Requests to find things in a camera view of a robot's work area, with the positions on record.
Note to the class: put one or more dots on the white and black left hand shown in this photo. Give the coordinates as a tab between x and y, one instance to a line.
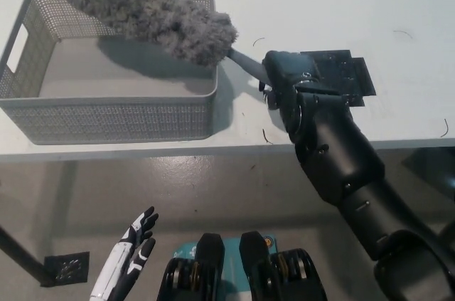
117	265

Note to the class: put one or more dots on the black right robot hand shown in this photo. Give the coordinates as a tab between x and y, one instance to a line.
288	69

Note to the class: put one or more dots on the black tape patch on desk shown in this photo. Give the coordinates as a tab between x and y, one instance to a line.
352	73

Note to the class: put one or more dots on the black tape patch on floor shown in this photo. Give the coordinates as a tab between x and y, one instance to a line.
65	268

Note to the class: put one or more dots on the black table leg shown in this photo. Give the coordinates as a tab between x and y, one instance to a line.
25	256

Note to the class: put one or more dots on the grey perforated plastic basket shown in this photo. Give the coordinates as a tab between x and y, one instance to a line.
106	123

